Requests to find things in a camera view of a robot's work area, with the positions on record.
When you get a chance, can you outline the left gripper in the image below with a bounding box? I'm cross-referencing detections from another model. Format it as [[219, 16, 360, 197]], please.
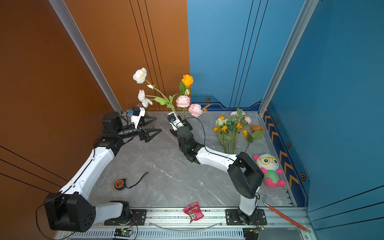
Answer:
[[116, 116, 162, 144]]

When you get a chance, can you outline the white flower stem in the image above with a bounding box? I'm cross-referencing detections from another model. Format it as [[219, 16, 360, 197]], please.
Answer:
[[132, 67, 181, 118]]

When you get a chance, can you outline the yellow rose stem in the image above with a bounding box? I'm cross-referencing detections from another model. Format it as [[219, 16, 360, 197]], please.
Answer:
[[179, 75, 194, 97]]

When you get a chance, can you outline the pink rose spray stem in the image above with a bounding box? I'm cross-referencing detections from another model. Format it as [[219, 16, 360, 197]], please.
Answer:
[[227, 108, 252, 154]]

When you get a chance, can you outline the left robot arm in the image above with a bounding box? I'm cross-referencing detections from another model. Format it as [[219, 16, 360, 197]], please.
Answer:
[[44, 108, 161, 233]]

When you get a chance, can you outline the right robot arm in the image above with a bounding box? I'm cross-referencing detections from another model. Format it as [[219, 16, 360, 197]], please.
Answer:
[[168, 114, 266, 225]]

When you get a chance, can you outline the clear glass vase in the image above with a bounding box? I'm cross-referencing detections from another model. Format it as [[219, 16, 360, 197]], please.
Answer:
[[132, 104, 145, 116]]

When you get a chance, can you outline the orange yellow small flower stem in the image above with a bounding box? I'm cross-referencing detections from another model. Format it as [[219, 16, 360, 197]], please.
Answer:
[[214, 116, 232, 154]]

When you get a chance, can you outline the orange tape measure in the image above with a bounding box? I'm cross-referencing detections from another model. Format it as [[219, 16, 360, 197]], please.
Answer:
[[114, 179, 127, 191]]

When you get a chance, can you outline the orange gerbera stem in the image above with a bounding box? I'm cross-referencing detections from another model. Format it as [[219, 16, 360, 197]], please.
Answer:
[[242, 126, 264, 152]]

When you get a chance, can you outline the pink snack packet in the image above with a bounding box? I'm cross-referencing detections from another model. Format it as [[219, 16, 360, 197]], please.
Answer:
[[183, 202, 204, 224]]

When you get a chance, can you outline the white plush toy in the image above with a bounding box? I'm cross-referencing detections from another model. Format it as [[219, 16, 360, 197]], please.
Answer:
[[254, 154, 286, 188]]

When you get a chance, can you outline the green circuit board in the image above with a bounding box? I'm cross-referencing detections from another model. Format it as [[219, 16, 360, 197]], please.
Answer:
[[113, 228, 134, 240]]

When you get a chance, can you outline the black connector box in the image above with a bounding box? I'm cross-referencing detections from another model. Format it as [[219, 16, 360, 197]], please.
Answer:
[[243, 228, 259, 240]]

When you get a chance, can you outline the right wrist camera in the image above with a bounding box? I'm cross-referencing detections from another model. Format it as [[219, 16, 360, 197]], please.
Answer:
[[167, 112, 184, 132]]

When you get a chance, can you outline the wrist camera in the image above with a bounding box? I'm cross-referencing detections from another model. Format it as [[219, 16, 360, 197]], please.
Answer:
[[127, 107, 146, 129], [167, 112, 184, 132]]

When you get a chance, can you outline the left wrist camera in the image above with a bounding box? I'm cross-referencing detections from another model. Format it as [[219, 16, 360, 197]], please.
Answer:
[[127, 107, 146, 129]]

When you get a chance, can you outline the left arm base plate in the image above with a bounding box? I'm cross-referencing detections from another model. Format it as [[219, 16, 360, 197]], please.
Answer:
[[104, 209, 147, 227]]

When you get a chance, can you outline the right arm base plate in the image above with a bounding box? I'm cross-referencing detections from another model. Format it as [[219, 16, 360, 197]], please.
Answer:
[[225, 208, 268, 226]]

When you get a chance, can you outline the red handled tool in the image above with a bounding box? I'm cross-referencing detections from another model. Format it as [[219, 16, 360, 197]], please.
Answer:
[[262, 195, 311, 233]]

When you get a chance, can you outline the aluminium corner post left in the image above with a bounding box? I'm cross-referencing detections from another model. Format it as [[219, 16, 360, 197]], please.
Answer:
[[49, 0, 123, 113]]

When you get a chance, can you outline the aluminium corner post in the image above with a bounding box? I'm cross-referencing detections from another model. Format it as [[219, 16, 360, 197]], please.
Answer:
[[49, 0, 123, 113], [258, 0, 319, 117]]

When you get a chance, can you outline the aluminium corner post right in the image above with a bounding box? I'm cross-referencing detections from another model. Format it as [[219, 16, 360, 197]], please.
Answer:
[[258, 0, 319, 117]]

